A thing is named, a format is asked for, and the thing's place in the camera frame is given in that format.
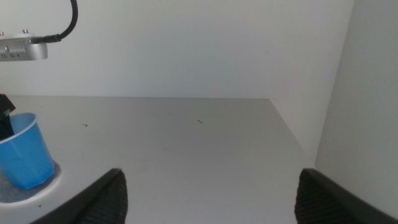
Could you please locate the blue plastic cup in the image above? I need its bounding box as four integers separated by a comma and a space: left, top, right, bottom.
0, 112, 56, 191

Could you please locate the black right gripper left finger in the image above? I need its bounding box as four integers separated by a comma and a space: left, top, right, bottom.
30, 168, 129, 224

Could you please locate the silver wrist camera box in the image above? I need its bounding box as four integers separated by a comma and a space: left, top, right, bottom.
0, 29, 49, 62

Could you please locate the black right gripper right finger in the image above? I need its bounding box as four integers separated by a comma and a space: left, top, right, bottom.
294, 168, 398, 224

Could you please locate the black camera cable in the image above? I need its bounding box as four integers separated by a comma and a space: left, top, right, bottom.
30, 0, 79, 45

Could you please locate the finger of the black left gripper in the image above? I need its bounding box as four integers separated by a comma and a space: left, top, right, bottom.
0, 93, 17, 142

